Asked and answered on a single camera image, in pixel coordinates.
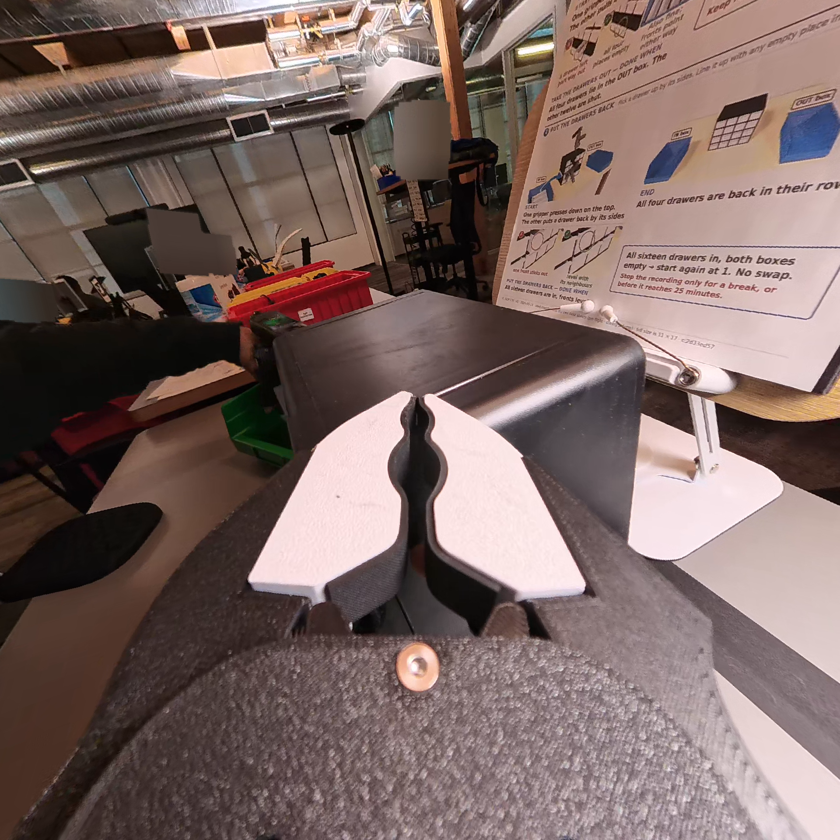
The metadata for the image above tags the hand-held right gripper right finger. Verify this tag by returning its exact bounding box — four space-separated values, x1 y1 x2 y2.
419 392 588 601

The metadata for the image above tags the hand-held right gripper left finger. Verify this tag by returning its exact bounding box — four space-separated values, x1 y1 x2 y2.
247 391 417 618

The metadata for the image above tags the green plastic bin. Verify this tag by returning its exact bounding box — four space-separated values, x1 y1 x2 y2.
221 382 295 468

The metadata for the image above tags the black drawer cabinet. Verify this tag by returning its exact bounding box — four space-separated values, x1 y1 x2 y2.
271 290 647 540

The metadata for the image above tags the person's left forearm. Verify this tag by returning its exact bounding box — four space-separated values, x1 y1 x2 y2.
0 316 245 460

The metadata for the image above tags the pale desk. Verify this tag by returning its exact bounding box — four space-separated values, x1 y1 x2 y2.
0 394 840 840

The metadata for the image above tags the yellow plastic tray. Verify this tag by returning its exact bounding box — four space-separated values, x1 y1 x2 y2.
233 268 340 307

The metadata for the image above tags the red ribbed labelled tray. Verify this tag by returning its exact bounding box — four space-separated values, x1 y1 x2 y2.
226 270 374 327

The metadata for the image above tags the red plastic tray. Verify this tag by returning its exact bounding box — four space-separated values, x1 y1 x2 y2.
244 260 336 291

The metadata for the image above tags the paper with blue tape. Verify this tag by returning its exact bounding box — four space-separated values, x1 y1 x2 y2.
134 361 248 403

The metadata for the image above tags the black monitor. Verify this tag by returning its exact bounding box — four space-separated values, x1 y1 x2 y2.
84 209 212 298

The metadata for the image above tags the white ceiling air vent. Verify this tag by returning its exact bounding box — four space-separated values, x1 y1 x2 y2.
226 110 274 141

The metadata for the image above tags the black floor lamp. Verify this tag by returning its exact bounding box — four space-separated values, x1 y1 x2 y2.
329 120 396 298

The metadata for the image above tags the red floor object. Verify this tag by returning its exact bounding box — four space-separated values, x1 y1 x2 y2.
49 395 166 463

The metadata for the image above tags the black mesh office chair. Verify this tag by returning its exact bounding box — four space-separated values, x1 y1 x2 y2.
0 502 164 603

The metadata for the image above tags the dark blue backpack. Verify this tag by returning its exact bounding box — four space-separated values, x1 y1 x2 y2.
449 138 500 166

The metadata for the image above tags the instruction sheet on board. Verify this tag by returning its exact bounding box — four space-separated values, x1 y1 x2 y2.
492 85 840 422

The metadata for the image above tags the printed instruction sheet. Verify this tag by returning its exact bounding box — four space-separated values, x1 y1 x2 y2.
502 0 840 395

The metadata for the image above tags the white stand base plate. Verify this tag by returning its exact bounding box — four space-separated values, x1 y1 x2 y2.
626 354 785 562

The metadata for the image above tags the elastic cord with white beads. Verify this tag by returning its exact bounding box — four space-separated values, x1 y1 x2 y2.
530 299 702 387

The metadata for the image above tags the silver ceiling duct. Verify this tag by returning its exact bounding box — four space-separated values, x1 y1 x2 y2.
0 26 370 173

